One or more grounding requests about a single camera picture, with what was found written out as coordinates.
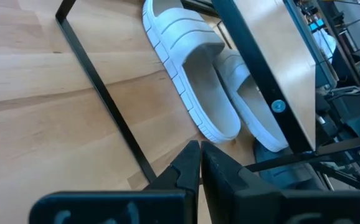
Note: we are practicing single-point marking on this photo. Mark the grey slide sandal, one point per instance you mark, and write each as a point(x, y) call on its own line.
point(198, 77)
point(248, 102)

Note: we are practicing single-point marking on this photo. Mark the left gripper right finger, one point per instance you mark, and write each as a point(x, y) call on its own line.
point(245, 202)

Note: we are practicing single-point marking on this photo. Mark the wooden shelf black metal frame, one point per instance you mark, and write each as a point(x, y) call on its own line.
point(251, 65)

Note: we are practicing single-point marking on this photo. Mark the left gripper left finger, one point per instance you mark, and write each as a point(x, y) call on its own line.
point(155, 205)

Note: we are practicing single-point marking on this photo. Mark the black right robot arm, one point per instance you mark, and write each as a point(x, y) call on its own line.
point(339, 109)

